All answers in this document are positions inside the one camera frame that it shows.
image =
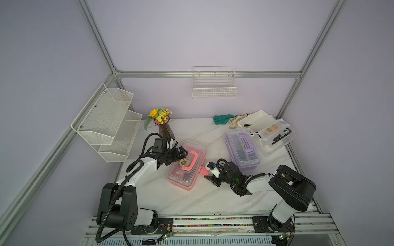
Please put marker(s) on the beige work glove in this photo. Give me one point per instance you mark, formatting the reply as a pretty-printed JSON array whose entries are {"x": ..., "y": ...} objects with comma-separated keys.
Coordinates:
[{"x": 233, "y": 122}]

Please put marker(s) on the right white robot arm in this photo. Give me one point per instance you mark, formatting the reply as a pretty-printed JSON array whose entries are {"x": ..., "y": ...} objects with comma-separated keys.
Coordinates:
[{"x": 295, "y": 190}]

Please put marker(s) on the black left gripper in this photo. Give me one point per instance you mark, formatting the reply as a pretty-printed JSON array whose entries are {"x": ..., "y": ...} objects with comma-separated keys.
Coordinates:
[{"x": 177, "y": 157}]

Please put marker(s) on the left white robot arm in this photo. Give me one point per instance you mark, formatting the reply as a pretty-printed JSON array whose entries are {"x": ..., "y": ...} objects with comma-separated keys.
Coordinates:
[{"x": 119, "y": 210}]

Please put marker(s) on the white wire wall basket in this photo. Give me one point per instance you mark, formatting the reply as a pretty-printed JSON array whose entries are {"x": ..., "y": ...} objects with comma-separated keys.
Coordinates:
[{"x": 214, "y": 82}]

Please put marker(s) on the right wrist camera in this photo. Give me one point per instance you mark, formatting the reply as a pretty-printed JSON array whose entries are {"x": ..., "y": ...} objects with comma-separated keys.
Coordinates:
[{"x": 213, "y": 169}]

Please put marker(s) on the purple toolbox with clear lid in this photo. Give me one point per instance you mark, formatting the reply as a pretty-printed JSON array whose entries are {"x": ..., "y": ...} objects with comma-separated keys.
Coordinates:
[{"x": 242, "y": 149}]

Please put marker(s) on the white toolbox with clear lid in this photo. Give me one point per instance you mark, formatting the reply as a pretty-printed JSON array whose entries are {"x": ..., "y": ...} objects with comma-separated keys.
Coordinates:
[{"x": 263, "y": 128}]

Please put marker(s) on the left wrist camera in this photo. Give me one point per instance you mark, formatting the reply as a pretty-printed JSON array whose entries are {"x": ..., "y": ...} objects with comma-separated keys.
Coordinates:
[{"x": 161, "y": 146}]

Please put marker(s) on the white mesh two-tier shelf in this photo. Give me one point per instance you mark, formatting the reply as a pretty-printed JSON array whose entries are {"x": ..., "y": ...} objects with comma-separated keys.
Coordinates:
[{"x": 108, "y": 124}]

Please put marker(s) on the glass vase with yellow flowers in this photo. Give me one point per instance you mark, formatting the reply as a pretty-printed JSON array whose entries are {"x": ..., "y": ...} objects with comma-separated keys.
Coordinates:
[{"x": 161, "y": 118}]

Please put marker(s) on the pink toolbox with clear lid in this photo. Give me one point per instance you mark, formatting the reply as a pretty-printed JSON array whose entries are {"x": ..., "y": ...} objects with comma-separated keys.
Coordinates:
[{"x": 183, "y": 173}]

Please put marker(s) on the green work glove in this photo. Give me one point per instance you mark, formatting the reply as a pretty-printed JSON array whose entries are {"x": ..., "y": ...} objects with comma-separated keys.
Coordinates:
[{"x": 222, "y": 119}]

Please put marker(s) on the yellow tape measure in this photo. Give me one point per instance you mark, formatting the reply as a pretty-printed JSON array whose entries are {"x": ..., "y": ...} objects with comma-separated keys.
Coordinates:
[{"x": 184, "y": 163}]

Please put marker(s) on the black hex key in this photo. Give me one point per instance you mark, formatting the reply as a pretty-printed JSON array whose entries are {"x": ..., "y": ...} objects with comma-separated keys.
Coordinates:
[{"x": 282, "y": 135}]

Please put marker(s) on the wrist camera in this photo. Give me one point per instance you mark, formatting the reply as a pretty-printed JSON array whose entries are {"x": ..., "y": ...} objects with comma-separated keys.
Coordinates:
[
  {"x": 161, "y": 146},
  {"x": 213, "y": 169}
]

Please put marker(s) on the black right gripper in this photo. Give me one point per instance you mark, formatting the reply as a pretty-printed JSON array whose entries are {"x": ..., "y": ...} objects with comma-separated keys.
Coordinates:
[{"x": 214, "y": 179}]

